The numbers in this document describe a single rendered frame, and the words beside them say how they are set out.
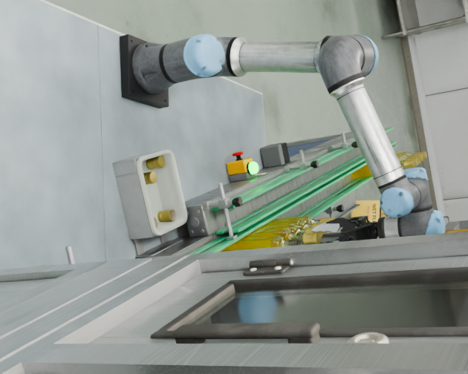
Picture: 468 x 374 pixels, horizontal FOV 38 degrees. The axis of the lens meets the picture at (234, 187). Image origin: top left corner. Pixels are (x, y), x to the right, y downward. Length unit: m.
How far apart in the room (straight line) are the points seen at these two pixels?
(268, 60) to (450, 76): 5.92
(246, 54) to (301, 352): 1.48
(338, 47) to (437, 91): 6.10
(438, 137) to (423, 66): 0.81
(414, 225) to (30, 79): 1.04
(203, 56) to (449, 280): 1.28
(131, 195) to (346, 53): 0.69
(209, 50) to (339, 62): 0.39
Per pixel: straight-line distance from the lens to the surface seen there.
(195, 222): 1.99
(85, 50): 1.89
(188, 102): 2.24
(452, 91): 7.77
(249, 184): 2.25
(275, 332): 0.61
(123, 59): 1.99
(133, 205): 1.87
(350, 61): 1.71
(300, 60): 1.88
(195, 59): 1.87
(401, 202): 1.67
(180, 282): 0.91
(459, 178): 7.89
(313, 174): 2.73
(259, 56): 1.94
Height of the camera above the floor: 1.96
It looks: 30 degrees down
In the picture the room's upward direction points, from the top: 82 degrees clockwise
